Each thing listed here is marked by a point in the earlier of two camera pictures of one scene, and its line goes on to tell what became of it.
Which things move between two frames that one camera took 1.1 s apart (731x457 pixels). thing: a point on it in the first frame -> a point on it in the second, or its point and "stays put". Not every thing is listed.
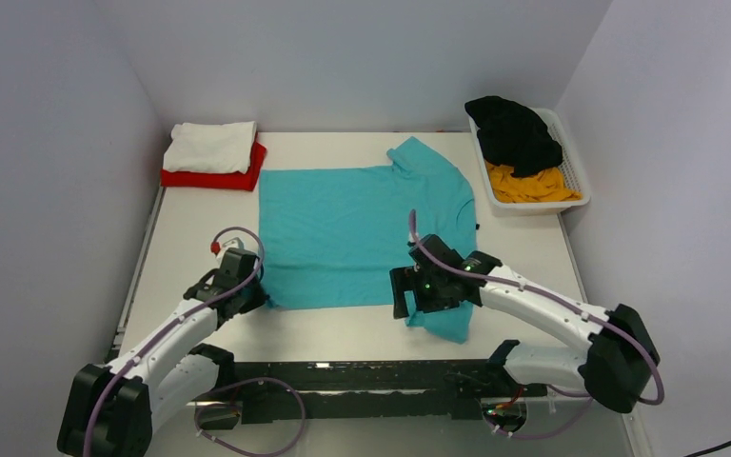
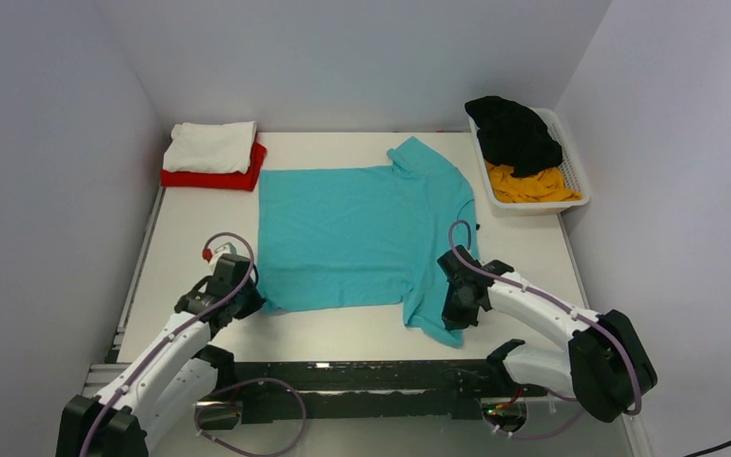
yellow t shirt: (547, 186) stays put
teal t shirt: (328, 238) stays put
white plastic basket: (574, 174) stays put
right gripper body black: (430, 295) -> (457, 310)
